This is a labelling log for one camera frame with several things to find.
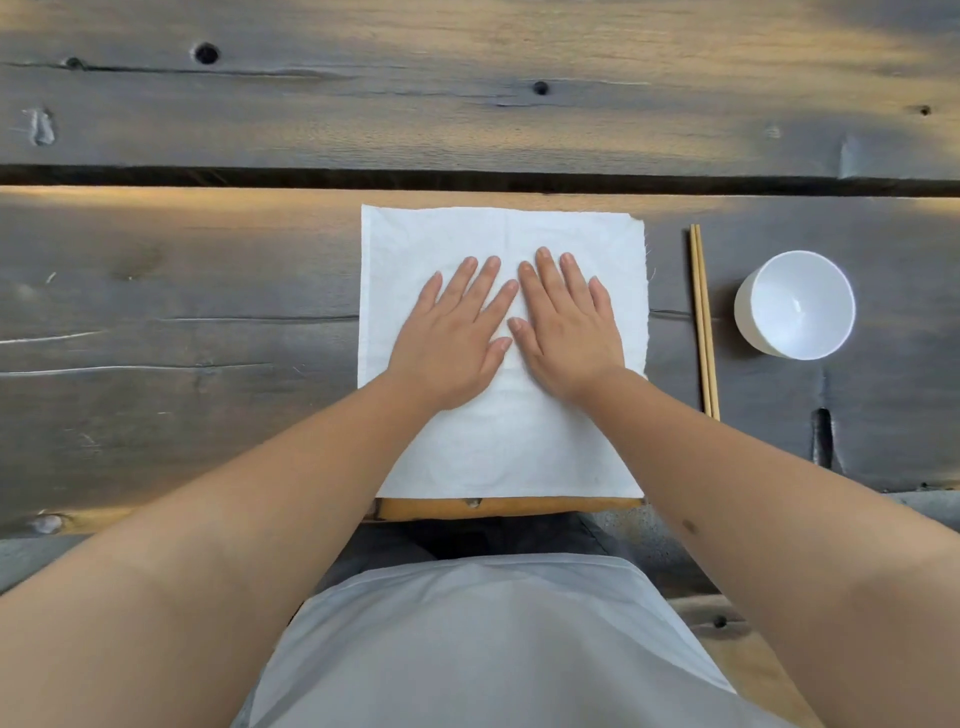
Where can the person's right middle finger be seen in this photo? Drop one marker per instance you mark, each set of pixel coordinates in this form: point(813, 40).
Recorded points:
point(556, 277)

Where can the grey shirt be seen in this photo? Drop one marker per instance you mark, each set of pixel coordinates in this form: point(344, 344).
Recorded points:
point(495, 645)

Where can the white bowl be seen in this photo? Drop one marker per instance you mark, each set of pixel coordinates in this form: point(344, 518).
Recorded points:
point(799, 304)

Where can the person's left little finger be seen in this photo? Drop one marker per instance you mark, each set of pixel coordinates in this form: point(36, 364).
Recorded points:
point(426, 296)

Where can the person's left hand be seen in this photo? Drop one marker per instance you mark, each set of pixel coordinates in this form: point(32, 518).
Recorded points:
point(446, 352)

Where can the wooden bench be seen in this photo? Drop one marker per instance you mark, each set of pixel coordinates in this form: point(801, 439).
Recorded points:
point(750, 667)

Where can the person's left thumb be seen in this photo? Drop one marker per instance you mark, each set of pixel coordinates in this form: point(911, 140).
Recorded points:
point(495, 360)

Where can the wooden chopstick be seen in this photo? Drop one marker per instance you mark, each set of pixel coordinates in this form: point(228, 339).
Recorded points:
point(700, 322)
point(708, 330)

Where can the person's left forearm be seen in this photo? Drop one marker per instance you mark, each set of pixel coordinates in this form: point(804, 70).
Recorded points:
point(225, 540)

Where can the person's right little finger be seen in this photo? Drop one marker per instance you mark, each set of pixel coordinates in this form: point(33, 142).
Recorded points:
point(604, 300)

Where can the person's right forearm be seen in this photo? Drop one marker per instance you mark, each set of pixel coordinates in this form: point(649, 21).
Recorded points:
point(750, 525)

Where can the dark trousers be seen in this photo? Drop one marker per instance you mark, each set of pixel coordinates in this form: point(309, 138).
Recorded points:
point(480, 536)

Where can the person's left middle finger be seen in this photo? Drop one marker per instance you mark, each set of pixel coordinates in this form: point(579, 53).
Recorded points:
point(481, 287)

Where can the person's right thumb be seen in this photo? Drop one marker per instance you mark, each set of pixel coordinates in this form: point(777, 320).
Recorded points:
point(527, 343)

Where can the person's right hand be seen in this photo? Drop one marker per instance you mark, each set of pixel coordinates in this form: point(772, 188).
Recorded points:
point(574, 349)

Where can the white square cloth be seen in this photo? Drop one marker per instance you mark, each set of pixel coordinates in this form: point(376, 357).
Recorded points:
point(510, 442)

